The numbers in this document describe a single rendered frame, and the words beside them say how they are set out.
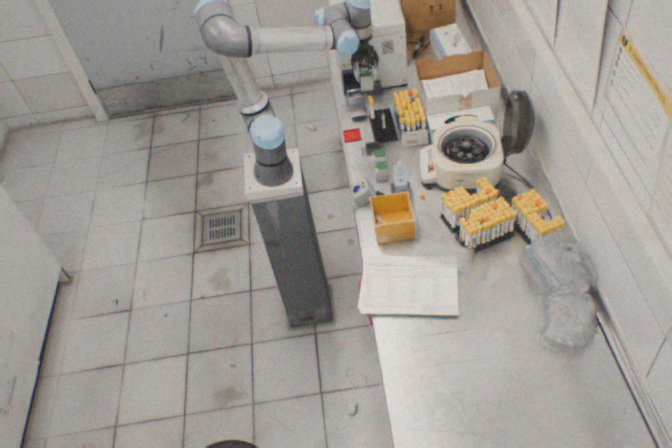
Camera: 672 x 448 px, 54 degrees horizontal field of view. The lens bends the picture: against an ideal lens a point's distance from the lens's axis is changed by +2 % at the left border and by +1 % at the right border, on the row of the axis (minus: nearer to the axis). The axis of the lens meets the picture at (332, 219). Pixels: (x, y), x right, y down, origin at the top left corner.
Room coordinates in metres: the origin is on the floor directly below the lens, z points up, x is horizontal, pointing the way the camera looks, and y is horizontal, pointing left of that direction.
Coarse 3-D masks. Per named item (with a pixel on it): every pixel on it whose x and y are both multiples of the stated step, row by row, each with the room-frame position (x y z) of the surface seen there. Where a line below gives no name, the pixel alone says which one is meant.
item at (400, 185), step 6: (396, 168) 1.62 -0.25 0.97; (402, 168) 1.61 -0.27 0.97; (396, 174) 1.59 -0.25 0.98; (402, 174) 1.59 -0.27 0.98; (396, 180) 1.56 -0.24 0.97; (402, 180) 1.56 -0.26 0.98; (396, 186) 1.54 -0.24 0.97; (402, 186) 1.54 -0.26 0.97; (408, 186) 1.61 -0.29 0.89; (396, 192) 1.54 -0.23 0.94; (408, 192) 1.58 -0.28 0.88
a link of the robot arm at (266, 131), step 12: (252, 120) 1.84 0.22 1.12; (264, 120) 1.80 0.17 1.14; (276, 120) 1.80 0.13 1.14; (252, 132) 1.76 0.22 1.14; (264, 132) 1.75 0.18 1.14; (276, 132) 1.74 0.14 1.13; (264, 144) 1.72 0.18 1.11; (276, 144) 1.73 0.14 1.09; (264, 156) 1.72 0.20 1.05; (276, 156) 1.72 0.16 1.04
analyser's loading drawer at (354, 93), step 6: (348, 84) 2.22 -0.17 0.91; (354, 84) 2.21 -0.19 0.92; (360, 84) 2.20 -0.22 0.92; (348, 90) 2.15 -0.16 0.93; (354, 90) 2.13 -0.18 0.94; (360, 90) 2.13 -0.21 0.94; (348, 96) 2.13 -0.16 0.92; (354, 96) 2.13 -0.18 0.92; (360, 96) 2.11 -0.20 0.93; (348, 102) 2.10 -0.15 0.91; (354, 102) 2.09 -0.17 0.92; (360, 102) 2.08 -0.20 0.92; (354, 108) 2.03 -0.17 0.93; (360, 108) 2.03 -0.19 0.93; (354, 114) 2.03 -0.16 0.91; (360, 114) 2.03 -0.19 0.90
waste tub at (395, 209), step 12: (372, 204) 1.50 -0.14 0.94; (384, 204) 1.50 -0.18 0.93; (396, 204) 1.50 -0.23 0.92; (408, 204) 1.48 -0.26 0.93; (372, 216) 1.42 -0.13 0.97; (384, 216) 1.49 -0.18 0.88; (396, 216) 1.48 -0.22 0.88; (408, 216) 1.47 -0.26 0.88; (384, 228) 1.38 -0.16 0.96; (396, 228) 1.37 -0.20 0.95; (408, 228) 1.37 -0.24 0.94; (384, 240) 1.38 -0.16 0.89; (396, 240) 1.37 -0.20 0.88
